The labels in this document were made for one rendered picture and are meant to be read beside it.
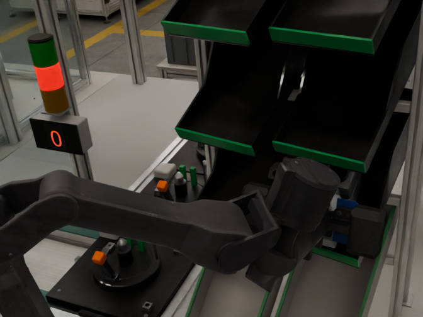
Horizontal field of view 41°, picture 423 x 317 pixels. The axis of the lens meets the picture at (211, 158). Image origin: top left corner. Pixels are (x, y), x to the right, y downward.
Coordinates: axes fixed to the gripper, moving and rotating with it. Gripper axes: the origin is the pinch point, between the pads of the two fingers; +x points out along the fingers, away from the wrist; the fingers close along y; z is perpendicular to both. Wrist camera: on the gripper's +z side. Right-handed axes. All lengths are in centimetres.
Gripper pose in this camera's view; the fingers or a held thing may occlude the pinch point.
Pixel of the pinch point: (321, 207)
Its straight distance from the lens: 79.6
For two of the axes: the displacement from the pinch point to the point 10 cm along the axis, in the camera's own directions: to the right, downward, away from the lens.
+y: -8.8, -1.7, 4.5
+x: 4.8, -2.2, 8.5
